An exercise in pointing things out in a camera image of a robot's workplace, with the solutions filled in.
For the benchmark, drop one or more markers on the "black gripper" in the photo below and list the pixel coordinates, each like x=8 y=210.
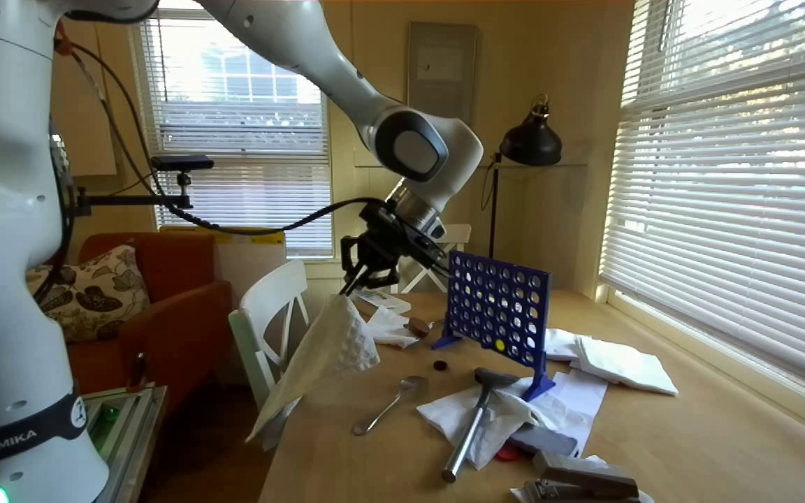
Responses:
x=403 y=243

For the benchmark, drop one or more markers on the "white textured cloth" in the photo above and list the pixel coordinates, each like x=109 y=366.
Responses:
x=329 y=354

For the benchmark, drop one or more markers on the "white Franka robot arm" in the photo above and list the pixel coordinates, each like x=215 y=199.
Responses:
x=1 y=281

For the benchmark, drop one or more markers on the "small brown object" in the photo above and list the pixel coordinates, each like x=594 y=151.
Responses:
x=419 y=328

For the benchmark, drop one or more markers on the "paperback book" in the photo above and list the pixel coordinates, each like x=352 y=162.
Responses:
x=390 y=299

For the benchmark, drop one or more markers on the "small white napkin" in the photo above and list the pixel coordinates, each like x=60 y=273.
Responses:
x=391 y=328

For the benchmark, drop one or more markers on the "white cross-back chair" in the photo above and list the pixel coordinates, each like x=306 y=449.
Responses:
x=453 y=239

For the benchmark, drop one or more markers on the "white curved-back chair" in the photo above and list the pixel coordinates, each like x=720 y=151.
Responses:
x=267 y=298

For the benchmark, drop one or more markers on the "black game disc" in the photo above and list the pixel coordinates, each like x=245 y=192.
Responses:
x=440 y=365

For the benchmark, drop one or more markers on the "silver metal fork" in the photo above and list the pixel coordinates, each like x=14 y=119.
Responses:
x=390 y=405

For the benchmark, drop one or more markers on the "blue connect four game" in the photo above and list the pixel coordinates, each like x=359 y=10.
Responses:
x=502 y=310

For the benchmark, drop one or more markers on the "orange armchair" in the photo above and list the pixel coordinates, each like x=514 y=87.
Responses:
x=180 y=326

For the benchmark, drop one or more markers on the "window with narrow blind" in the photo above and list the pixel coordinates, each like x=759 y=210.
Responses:
x=236 y=122

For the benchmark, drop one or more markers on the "black desk lamp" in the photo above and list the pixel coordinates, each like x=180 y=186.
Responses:
x=533 y=144

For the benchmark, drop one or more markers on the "white paper sheets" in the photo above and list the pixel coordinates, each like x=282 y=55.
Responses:
x=565 y=401

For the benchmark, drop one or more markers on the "grey flat block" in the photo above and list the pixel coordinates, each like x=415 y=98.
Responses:
x=544 y=439

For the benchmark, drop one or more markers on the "leaf-patterned cushion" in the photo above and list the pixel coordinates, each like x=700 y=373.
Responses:
x=97 y=294

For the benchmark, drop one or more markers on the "folded white towel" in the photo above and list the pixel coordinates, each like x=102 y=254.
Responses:
x=626 y=365

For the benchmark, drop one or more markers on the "metal rack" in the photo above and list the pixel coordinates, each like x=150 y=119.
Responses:
x=127 y=436

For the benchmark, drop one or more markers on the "grey stapler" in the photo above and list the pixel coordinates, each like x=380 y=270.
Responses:
x=580 y=475

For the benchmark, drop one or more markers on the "wide white window blind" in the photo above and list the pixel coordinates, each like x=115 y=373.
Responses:
x=738 y=186

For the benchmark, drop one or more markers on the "grey wall panel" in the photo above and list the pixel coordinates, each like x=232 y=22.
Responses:
x=440 y=78

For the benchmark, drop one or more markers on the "black stereo camera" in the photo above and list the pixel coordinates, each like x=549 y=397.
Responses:
x=183 y=162

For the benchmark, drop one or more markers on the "black camera stand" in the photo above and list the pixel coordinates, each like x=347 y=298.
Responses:
x=131 y=199

